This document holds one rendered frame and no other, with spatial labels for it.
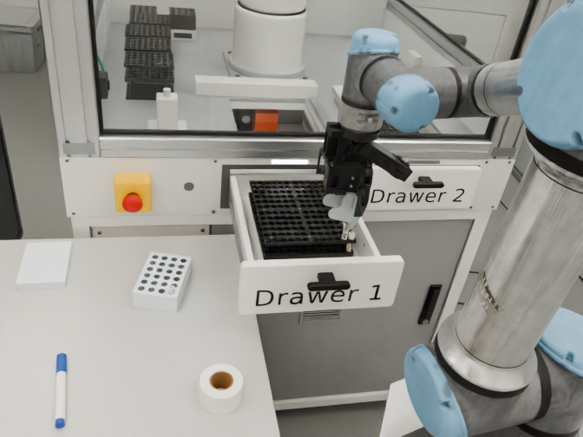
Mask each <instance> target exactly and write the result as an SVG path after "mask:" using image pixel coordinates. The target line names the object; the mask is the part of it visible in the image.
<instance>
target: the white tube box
mask: <svg viewBox="0 0 583 437"><path fill-rule="evenodd" d="M191 271H192V257H186V256H179V255H173V254H166V253H159V252H152V251H150V254H149V256H148V258H147V261H146V263H145V265H144V267H143V269H142V271H141V274H140V276H139V278H138V280H137V282H136V285H135V287H134V289H133V291H132V298H133V307H135V308H142V309H149V310H161V311H167V312H174V313H177V312H178V309H179V307H180V302H181V299H182V297H183V294H184V292H185V289H186V287H187V282H188V279H189V277H190V274H191ZM171 285H172V286H174V287H175V293H174V294H173V295H169V294H168V287H169V286H171Z"/></svg>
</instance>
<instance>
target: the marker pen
mask: <svg viewBox="0 0 583 437"><path fill-rule="evenodd" d="M66 374H67V355H66V354H64V353H60V354H58V355H57V356H56V412H55V422H56V424H55V427H56V428H62V427H64V426H65V413H66Z"/></svg>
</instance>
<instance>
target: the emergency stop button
mask: <svg viewBox="0 0 583 437"><path fill-rule="evenodd" d="M122 207H123V208H124V210H126V211H127V212H138V211H139V210H140V209H141V208H142V207H143V201H142V199H141V198H140V197H139V196H137V195H134V194H130V195H128V196H126V197H125V198H124V199H123V201H122Z"/></svg>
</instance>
